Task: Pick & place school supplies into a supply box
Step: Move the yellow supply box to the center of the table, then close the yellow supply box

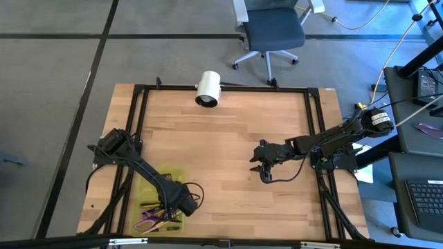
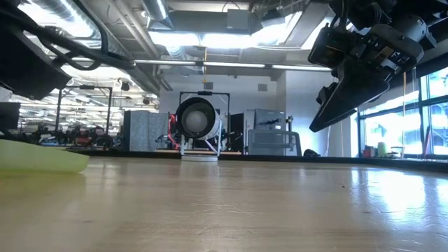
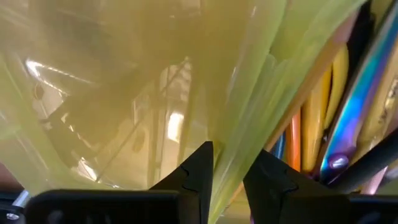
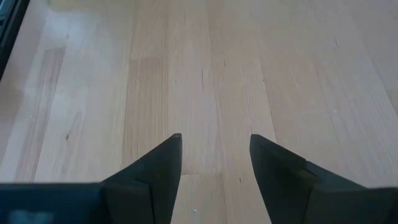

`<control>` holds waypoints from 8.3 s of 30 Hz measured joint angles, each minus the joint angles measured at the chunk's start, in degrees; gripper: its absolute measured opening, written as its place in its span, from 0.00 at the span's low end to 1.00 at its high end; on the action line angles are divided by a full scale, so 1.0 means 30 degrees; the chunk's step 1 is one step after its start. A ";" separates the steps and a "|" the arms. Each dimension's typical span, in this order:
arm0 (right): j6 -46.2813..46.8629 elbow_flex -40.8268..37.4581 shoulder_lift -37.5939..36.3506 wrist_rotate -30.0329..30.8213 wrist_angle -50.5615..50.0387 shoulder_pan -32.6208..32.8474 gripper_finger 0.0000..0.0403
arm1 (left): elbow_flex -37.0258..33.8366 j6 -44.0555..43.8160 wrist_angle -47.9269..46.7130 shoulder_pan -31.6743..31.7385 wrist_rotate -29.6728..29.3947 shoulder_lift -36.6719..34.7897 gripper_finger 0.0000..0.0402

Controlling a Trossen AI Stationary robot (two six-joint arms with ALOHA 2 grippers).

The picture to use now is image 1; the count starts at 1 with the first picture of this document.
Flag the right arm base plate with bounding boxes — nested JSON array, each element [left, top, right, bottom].
[[309, 141, 359, 171]]

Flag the yellow hanging cord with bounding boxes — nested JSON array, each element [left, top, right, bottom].
[[370, 0, 437, 104]]

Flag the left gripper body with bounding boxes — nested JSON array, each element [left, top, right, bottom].
[[171, 190, 199, 217]]

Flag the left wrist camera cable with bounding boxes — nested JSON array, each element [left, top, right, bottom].
[[182, 181, 206, 208]]

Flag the black keyboard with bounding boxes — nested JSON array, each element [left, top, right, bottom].
[[404, 178, 443, 234]]

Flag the translucent yellow-green supply box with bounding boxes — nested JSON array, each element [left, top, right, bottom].
[[133, 165, 188, 235]]

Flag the black stand pole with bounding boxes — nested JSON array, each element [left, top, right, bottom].
[[396, 36, 443, 79]]

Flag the blue floor object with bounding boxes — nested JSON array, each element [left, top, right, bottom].
[[0, 151, 27, 167]]

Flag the black desk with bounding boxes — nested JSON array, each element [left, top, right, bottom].
[[383, 64, 443, 158], [388, 151, 443, 243]]

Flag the black aluminium table frame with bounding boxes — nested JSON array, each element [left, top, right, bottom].
[[78, 76, 373, 243]]

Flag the yellow floor cable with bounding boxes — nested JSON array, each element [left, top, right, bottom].
[[296, 0, 390, 31]]

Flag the purple scissors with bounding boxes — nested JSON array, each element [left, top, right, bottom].
[[134, 210, 164, 232]]

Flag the white paper sheet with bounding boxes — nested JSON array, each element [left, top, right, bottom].
[[354, 162, 374, 184]]

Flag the grey cable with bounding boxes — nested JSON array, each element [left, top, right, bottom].
[[394, 102, 443, 128]]

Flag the pink ribbon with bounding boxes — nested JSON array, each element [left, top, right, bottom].
[[415, 122, 443, 140]]

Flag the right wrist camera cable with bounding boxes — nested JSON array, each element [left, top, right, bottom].
[[269, 151, 307, 183]]

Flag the white paper cup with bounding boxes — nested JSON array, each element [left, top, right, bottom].
[[195, 70, 222, 109]]

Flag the black beam with silver brackets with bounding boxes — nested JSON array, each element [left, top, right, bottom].
[[0, 233, 443, 249]]

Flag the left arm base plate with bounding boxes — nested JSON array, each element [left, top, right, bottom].
[[88, 138, 143, 166]]

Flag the black desk leg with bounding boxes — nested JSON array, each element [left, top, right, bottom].
[[355, 135, 402, 169]]

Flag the dark blue office chair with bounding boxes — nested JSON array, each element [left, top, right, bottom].
[[232, 0, 326, 86]]

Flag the black power adapter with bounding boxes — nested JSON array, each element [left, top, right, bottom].
[[413, 68, 440, 108]]

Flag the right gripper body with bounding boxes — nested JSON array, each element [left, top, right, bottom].
[[257, 140, 293, 184]]

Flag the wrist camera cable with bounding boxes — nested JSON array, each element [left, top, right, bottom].
[[269, 151, 307, 183], [182, 181, 206, 208]]

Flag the black floor cable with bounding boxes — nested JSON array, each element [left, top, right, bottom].
[[345, 92, 443, 120]]

